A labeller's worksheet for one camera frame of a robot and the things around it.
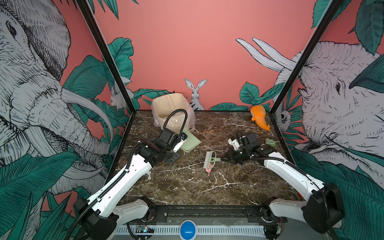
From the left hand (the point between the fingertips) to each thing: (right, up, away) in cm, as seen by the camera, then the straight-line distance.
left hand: (173, 149), depth 74 cm
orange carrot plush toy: (+59, +22, +38) cm, 74 cm away
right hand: (+24, -5, +3) cm, 24 cm away
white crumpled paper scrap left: (-16, -16, +12) cm, 26 cm away
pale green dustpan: (+9, +3, +8) cm, 12 cm away
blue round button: (+8, -37, -5) cm, 38 cm away
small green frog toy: (+63, +1, +27) cm, 68 cm away
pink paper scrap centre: (+19, -15, +14) cm, 28 cm away
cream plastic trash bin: (-12, +25, +26) cm, 38 cm away
